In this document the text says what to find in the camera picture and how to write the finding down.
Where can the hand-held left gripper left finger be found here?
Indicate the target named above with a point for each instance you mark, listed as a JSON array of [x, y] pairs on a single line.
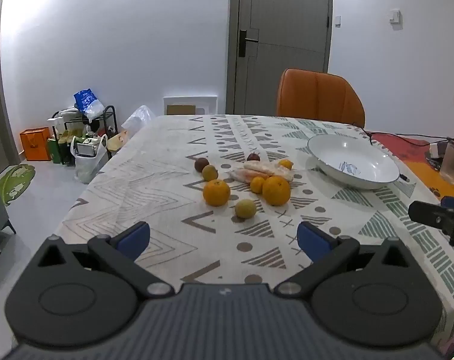
[[135, 238]]

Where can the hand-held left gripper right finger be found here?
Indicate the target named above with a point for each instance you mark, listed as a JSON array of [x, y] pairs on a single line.
[[313, 240]]

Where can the large orange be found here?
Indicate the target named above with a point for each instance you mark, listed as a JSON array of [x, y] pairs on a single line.
[[216, 193], [276, 191]]

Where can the yellow-green round fruit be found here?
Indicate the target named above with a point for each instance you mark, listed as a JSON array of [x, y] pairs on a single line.
[[245, 209], [210, 173]]

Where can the peeled pomelo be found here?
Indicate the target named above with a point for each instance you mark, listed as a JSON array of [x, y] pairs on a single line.
[[262, 169]]

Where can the white plate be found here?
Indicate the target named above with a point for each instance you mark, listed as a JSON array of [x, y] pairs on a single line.
[[347, 153]]

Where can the frosted plastic cup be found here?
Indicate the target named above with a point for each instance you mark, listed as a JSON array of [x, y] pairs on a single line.
[[452, 163]]

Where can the small white box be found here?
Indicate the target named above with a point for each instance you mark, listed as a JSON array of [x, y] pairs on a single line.
[[437, 149]]

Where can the red and orange mat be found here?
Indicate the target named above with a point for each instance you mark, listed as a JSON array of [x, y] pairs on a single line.
[[399, 150]]

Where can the small orange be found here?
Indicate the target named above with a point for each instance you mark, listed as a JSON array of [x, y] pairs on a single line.
[[286, 164], [257, 185]]

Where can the dark purple passion fruit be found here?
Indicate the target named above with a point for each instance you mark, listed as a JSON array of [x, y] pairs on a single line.
[[201, 164]]

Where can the beige paper bag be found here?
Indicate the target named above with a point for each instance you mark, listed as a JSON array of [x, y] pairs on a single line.
[[117, 140]]

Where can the dark red round fruit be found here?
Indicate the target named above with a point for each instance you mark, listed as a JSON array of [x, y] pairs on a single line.
[[254, 156]]

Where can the green bag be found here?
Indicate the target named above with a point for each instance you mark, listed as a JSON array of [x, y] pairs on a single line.
[[54, 152]]

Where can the clear plastic bag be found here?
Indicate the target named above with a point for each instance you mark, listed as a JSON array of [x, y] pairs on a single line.
[[138, 118]]

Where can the black rack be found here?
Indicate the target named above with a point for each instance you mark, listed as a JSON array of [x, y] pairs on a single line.
[[112, 120]]

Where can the green rug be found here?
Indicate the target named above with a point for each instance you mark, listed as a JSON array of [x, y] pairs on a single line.
[[15, 183]]

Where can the brown cardboard sheet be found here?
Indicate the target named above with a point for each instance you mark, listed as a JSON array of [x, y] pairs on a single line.
[[180, 109]]

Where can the orange box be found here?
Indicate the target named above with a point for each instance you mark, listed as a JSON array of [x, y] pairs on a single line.
[[35, 144]]

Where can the orange chair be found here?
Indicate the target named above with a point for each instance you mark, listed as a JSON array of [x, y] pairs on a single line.
[[317, 97]]

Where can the blue and white bag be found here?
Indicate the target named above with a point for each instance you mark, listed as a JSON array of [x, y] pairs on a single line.
[[86, 101]]

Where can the grey plain door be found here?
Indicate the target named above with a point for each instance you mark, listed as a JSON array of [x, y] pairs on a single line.
[[1, 101]]

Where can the grey panelled door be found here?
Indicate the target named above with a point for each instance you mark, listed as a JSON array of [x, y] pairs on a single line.
[[287, 45]]

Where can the white wall device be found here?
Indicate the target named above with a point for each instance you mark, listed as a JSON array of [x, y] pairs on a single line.
[[395, 15]]

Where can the white wall switch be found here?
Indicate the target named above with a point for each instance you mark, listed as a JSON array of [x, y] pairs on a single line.
[[338, 21]]

